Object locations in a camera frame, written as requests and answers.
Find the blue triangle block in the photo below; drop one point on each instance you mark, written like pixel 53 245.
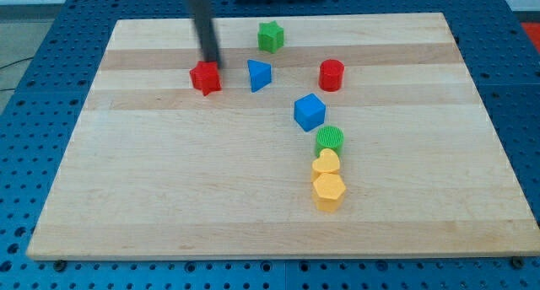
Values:
pixel 260 74

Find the wooden board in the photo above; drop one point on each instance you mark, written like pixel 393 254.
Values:
pixel 154 170

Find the blue cube block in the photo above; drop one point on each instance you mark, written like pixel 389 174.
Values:
pixel 309 112

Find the green cylinder block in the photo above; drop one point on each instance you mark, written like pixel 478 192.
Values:
pixel 331 137

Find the yellow heart block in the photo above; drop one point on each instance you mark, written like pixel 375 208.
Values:
pixel 328 162

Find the yellow hexagon block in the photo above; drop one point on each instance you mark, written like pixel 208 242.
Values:
pixel 328 192

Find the red star block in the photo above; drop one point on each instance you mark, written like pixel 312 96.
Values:
pixel 205 77

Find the red cylinder block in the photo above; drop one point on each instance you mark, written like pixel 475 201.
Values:
pixel 331 73

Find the green star block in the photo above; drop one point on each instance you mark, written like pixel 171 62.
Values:
pixel 270 36

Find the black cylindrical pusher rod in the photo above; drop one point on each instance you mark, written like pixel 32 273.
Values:
pixel 202 16

